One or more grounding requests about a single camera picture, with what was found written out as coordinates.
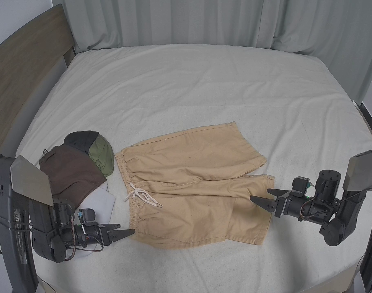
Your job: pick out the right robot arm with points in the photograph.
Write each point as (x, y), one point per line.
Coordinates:
(354, 188)

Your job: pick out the brown garment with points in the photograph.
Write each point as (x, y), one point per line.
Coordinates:
(71, 174)

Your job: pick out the bed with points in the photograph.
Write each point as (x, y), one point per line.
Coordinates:
(186, 84)

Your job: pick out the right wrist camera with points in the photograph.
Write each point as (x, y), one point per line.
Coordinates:
(300, 185)

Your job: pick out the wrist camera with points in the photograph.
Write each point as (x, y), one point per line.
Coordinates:
(300, 185)
(88, 216)

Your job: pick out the black garment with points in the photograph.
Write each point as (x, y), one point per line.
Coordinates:
(80, 140)

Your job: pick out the pale grey-green curtain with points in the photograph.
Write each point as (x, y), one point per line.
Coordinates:
(326, 17)
(173, 11)

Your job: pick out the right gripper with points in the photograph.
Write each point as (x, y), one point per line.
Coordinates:
(292, 208)

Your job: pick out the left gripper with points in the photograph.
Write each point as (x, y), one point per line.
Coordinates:
(93, 235)

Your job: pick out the white garment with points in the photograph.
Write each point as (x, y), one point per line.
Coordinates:
(102, 198)

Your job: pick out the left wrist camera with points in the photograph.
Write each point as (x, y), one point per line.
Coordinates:
(88, 216)

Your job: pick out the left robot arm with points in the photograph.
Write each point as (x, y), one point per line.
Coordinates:
(21, 209)

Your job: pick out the green garment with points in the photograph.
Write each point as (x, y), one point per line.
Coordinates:
(103, 157)

